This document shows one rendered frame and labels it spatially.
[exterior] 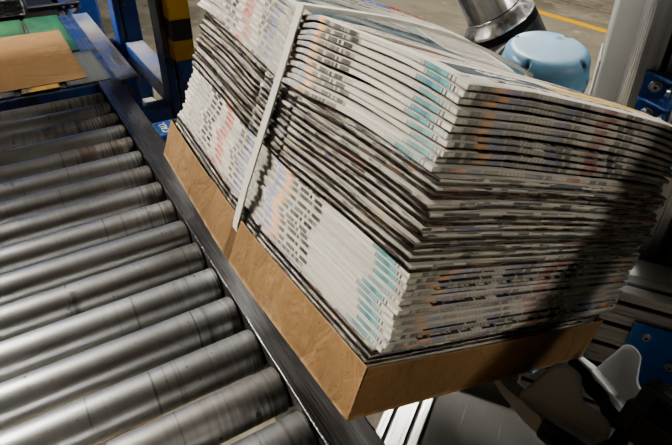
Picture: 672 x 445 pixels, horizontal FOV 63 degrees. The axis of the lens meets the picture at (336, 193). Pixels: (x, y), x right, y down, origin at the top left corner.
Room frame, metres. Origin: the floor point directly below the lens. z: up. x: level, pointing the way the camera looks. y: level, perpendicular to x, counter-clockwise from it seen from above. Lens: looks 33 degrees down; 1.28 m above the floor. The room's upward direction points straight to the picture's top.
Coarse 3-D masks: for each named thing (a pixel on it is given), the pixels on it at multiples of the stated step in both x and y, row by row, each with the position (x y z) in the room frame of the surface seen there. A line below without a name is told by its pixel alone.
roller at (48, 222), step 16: (128, 192) 0.76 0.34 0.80; (144, 192) 0.76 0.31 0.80; (160, 192) 0.77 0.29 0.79; (64, 208) 0.71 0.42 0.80; (80, 208) 0.71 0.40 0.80; (96, 208) 0.72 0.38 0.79; (112, 208) 0.72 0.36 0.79; (128, 208) 0.73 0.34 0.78; (0, 224) 0.67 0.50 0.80; (16, 224) 0.67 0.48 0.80; (32, 224) 0.67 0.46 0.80; (48, 224) 0.68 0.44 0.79; (64, 224) 0.69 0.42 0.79; (80, 224) 0.69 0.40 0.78; (0, 240) 0.64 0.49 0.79; (16, 240) 0.65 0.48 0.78
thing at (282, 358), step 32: (128, 96) 1.15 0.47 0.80; (128, 128) 0.99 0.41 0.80; (160, 160) 0.86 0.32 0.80; (192, 224) 0.67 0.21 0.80; (224, 256) 0.59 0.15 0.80; (224, 288) 0.54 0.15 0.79; (256, 320) 0.47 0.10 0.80; (288, 352) 0.42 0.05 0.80; (288, 384) 0.38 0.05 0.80; (320, 416) 0.34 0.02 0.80
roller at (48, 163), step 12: (96, 144) 0.92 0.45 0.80; (108, 144) 0.92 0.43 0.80; (120, 144) 0.93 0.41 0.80; (132, 144) 0.94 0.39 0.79; (48, 156) 0.88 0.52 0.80; (60, 156) 0.88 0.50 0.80; (72, 156) 0.88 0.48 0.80; (84, 156) 0.89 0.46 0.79; (96, 156) 0.90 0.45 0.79; (108, 156) 0.91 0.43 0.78; (0, 168) 0.83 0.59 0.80; (12, 168) 0.84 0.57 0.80; (24, 168) 0.84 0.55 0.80; (36, 168) 0.85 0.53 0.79; (48, 168) 0.85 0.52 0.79; (60, 168) 0.86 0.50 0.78; (0, 180) 0.81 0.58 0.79; (12, 180) 0.82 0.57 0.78
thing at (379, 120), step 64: (320, 64) 0.37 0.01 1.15; (384, 64) 0.32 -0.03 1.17; (448, 64) 0.29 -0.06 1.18; (320, 128) 0.34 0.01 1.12; (384, 128) 0.29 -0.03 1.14; (448, 128) 0.26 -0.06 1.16; (512, 128) 0.28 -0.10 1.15; (576, 128) 0.31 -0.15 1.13; (640, 128) 0.36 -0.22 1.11; (320, 192) 0.32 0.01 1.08; (384, 192) 0.27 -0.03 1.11; (448, 192) 0.25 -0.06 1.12; (512, 192) 0.28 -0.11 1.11; (576, 192) 0.31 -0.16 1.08; (640, 192) 0.36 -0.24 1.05; (320, 256) 0.30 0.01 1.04; (384, 256) 0.25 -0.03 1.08; (448, 256) 0.25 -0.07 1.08; (512, 256) 0.28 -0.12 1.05; (576, 256) 0.32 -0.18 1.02; (384, 320) 0.24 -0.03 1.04; (448, 320) 0.25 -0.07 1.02; (512, 320) 0.29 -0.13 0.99; (576, 320) 0.35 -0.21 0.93
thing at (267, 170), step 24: (288, 0) 0.43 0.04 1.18; (288, 24) 0.42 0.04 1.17; (312, 24) 0.39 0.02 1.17; (360, 24) 0.43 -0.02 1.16; (432, 48) 0.45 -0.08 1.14; (288, 72) 0.40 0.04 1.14; (264, 96) 0.42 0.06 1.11; (288, 96) 0.39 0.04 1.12; (288, 120) 0.38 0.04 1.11; (264, 144) 0.39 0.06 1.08; (240, 168) 0.42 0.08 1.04; (264, 168) 0.39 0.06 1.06; (264, 192) 0.37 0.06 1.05; (264, 216) 0.36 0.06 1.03
